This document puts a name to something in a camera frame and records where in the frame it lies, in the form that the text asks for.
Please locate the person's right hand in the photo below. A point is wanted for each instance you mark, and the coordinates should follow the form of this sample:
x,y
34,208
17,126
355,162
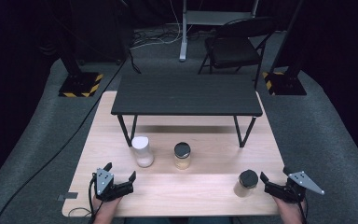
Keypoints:
x,y
287,207

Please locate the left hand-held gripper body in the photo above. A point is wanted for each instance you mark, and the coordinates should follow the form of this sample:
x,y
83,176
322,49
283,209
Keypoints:
x,y
105,186

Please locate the person's left hand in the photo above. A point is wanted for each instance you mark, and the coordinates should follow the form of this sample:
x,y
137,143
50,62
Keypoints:
x,y
107,205

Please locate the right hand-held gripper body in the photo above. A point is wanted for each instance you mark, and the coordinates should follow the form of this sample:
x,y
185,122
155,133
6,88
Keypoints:
x,y
293,188

